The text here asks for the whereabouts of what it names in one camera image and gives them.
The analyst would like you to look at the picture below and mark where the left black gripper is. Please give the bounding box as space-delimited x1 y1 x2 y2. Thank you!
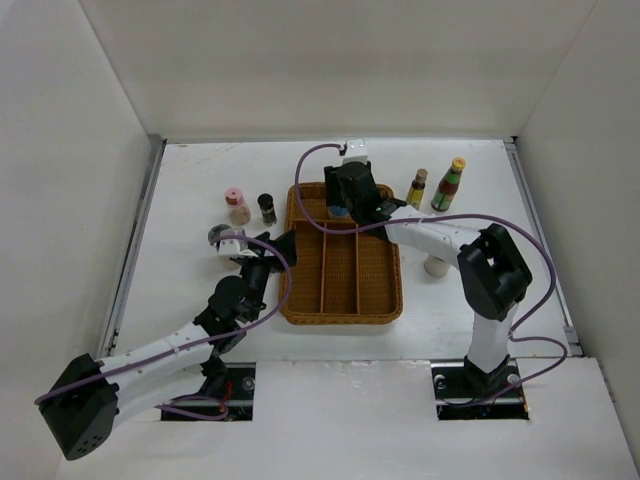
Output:
238 229 294 322

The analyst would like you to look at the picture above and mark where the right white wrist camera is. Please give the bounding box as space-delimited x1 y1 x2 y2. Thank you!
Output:
339 139 368 165

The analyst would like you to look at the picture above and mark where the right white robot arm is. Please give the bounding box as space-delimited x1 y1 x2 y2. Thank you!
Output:
324 161 532 396

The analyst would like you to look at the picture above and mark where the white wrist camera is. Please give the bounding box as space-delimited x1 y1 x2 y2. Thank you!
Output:
217 239 243 258
339 139 368 165

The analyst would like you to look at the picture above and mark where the black cap pepper bottle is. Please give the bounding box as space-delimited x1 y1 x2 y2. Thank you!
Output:
257 193 277 227

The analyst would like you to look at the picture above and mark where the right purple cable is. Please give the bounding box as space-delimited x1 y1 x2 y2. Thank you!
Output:
293 143 569 406

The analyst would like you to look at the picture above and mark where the black lid salt grinder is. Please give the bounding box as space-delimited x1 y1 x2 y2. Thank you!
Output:
207 224 245 270

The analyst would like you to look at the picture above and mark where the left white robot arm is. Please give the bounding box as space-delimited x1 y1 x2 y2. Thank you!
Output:
35 229 297 461

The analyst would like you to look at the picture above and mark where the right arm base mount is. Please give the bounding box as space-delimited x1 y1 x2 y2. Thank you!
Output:
431 360 529 421

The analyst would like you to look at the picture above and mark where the silver cap blue label shaker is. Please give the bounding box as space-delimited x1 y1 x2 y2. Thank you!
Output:
327 205 350 220

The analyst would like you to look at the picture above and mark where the brown wicker divided tray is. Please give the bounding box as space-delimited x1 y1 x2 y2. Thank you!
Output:
279 182 403 326

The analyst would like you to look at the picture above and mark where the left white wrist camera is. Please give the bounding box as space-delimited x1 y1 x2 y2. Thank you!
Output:
217 239 243 258

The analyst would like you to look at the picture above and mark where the brown cap yellow oil bottle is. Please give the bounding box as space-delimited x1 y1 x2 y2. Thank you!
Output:
406 168 428 210

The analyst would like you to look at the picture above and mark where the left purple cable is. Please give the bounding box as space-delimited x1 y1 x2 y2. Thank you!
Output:
33 235 294 406

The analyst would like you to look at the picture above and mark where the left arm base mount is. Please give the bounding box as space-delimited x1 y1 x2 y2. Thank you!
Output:
160 363 257 422

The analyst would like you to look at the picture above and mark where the white black top grinder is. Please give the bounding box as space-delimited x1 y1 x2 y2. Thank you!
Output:
423 255 450 278

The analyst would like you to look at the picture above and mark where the pink cap spice jar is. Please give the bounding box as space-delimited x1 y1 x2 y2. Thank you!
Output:
225 188 251 226

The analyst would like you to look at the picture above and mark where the purple cable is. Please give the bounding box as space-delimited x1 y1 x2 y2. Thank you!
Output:
293 143 569 406
33 235 294 406

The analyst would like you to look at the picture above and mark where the red green sauce bottle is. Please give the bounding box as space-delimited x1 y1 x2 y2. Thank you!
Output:
431 157 466 212

